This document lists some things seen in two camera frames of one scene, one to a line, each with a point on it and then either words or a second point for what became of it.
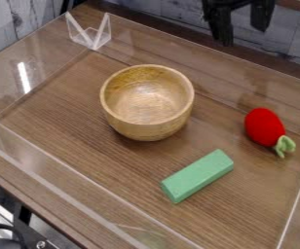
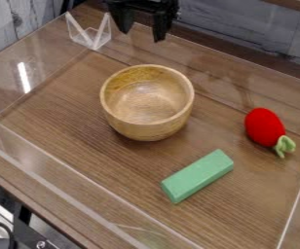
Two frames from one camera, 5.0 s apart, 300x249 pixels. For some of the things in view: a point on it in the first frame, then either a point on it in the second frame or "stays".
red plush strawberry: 267,130 stays
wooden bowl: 146,100 stays
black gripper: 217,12 -> 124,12
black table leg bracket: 29,235 stays
